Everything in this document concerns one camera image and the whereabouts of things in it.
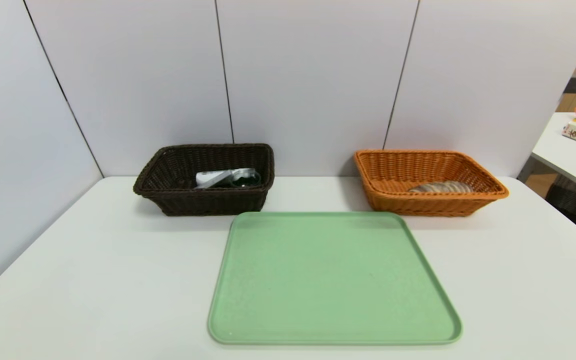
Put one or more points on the glass cup with black holder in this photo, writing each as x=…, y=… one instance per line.
x=248, y=182

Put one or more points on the clear plastic compass case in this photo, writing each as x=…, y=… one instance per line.
x=243, y=173

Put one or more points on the white plastic bottle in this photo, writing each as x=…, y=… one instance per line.
x=212, y=178

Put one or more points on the striped brown bread roll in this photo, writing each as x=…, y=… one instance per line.
x=440, y=187

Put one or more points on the dark brown wicker basket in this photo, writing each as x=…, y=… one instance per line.
x=193, y=200

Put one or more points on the orange wicker basket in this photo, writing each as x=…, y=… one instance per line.
x=428, y=200

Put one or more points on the light green plastic tray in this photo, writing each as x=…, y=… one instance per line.
x=333, y=285

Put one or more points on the white side table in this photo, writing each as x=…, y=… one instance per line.
x=563, y=160

